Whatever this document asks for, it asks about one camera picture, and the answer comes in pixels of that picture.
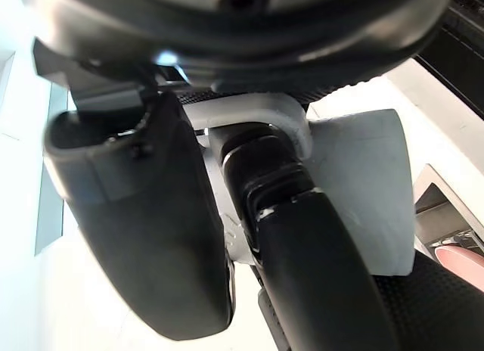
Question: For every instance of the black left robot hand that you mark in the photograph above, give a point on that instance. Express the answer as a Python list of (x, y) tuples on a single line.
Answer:
[(325, 283)]

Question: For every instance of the pink plate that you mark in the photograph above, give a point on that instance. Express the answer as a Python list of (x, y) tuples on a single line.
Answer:
[(461, 262)]

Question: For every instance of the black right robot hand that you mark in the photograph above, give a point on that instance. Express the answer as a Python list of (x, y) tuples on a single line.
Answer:
[(151, 233)]

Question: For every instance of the black dishwasher door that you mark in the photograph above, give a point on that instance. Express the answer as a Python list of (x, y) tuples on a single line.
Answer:
[(453, 63)]

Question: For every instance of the steel sink with orange sticker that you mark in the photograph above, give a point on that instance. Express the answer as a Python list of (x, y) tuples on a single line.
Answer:
[(435, 199)]

